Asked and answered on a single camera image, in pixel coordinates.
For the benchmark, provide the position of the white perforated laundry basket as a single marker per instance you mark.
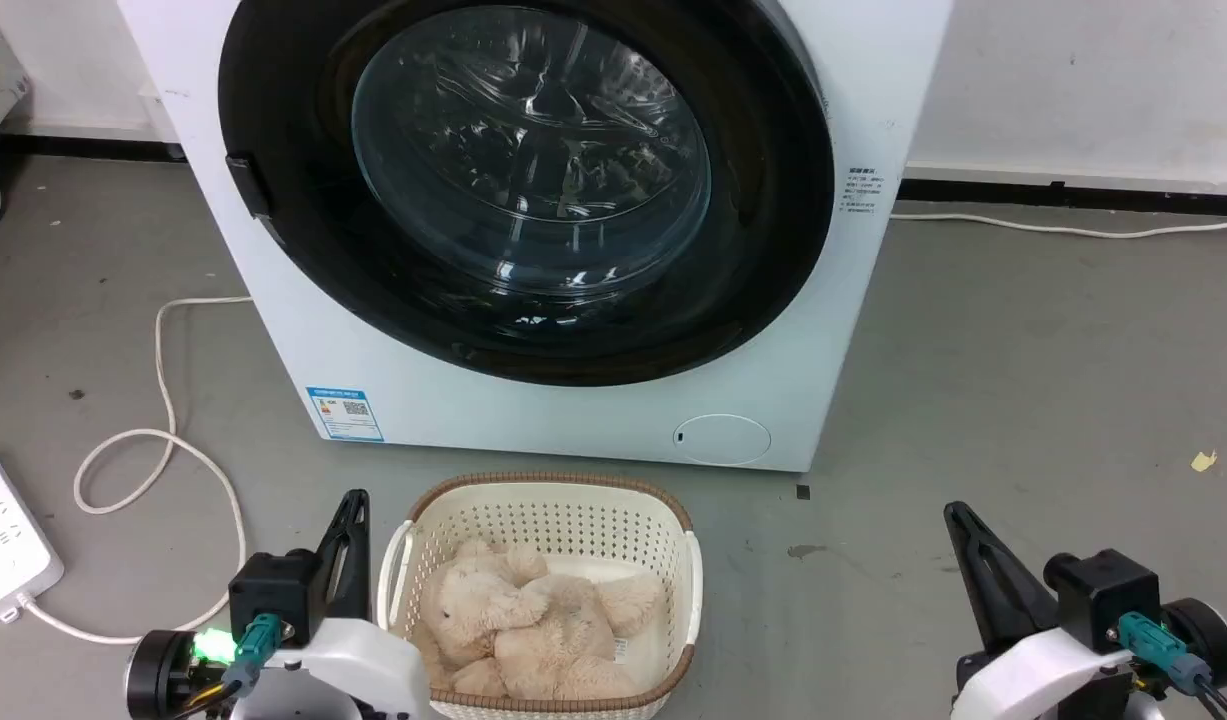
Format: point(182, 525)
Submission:
point(553, 515)

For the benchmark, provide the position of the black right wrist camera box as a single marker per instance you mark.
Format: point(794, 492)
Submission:
point(1103, 590)

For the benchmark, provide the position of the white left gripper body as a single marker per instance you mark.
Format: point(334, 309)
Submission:
point(363, 670)

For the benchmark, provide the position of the yellow paper scrap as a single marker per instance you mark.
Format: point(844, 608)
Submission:
point(1203, 461)

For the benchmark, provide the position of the small text warning sticker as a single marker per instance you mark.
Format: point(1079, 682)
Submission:
point(860, 190)

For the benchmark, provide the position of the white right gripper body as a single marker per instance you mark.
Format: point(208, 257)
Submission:
point(1043, 675)

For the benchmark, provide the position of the black round glass washer door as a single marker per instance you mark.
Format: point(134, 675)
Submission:
point(773, 250)

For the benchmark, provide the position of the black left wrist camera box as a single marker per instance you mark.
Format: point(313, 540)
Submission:
point(273, 590)

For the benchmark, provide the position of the white power strip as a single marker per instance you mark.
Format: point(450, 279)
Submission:
point(3, 540)

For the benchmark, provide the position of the blue energy label sticker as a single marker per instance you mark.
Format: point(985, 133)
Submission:
point(345, 415)

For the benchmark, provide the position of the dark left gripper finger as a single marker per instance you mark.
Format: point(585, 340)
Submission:
point(333, 570)
point(358, 570)

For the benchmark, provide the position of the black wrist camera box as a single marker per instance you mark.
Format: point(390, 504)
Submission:
point(273, 590)
point(1103, 590)

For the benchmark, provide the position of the white front-load washing machine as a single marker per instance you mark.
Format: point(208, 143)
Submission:
point(573, 420)

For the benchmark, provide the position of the round white filter cover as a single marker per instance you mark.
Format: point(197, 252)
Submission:
point(723, 440)

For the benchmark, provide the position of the beige plush teddy bear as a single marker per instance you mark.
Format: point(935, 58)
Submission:
point(513, 620)

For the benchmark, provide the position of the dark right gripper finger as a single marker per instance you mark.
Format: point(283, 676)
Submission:
point(978, 570)
point(1023, 590)

